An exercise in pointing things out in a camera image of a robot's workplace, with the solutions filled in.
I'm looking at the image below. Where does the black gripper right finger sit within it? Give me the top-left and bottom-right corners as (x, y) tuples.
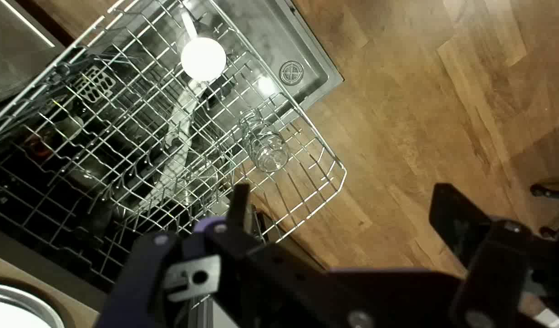
(429, 180), (559, 328)

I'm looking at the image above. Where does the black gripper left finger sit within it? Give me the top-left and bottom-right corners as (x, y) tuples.
(96, 180), (330, 328)

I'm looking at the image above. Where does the clear drinking glass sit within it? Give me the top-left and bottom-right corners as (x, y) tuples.
(157, 83), (205, 207)

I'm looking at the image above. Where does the white round cup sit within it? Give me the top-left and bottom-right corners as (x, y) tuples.
(179, 6), (229, 83)

